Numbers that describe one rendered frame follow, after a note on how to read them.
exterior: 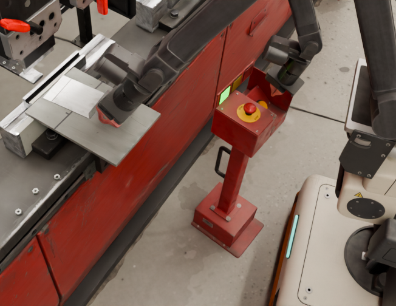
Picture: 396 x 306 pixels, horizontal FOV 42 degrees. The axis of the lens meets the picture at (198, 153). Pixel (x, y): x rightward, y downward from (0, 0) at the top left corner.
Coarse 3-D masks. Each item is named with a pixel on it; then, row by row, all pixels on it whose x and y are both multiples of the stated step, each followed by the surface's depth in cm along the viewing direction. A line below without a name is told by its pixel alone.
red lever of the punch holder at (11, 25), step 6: (6, 24) 92; (12, 24) 93; (18, 24) 94; (24, 24) 96; (30, 24) 100; (36, 24) 100; (12, 30) 94; (18, 30) 95; (24, 30) 97; (30, 30) 100; (36, 30) 99; (42, 30) 101
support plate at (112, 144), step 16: (80, 80) 128; (96, 80) 128; (32, 112) 121; (48, 112) 121; (64, 112) 122; (96, 112) 122; (144, 112) 124; (64, 128) 119; (80, 128) 119; (96, 128) 120; (112, 128) 120; (128, 128) 121; (144, 128) 121; (80, 144) 117; (96, 144) 117; (112, 144) 117; (128, 144) 118; (112, 160) 115
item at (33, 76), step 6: (0, 60) 128; (6, 60) 129; (12, 60) 129; (6, 66) 128; (12, 66) 128; (18, 66) 128; (12, 72) 127; (18, 72) 127; (30, 72) 127; (36, 72) 127; (24, 78) 126; (30, 78) 126; (36, 78) 126
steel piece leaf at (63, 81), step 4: (64, 76) 128; (60, 80) 127; (64, 80) 127; (68, 80) 127; (56, 84) 126; (60, 84) 126; (64, 84) 126; (52, 88) 125; (56, 88) 125; (60, 88) 125; (48, 92) 124; (52, 92) 124; (56, 92) 125; (44, 96) 124; (48, 96) 124; (52, 96) 124; (48, 100) 123; (52, 100) 123
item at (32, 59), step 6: (48, 42) 117; (54, 42) 119; (36, 48) 114; (42, 48) 116; (48, 48) 118; (30, 54) 113; (36, 54) 115; (42, 54) 117; (48, 54) 121; (24, 60) 113; (30, 60) 114; (36, 60) 118; (24, 66) 114; (30, 66) 117; (24, 72) 116
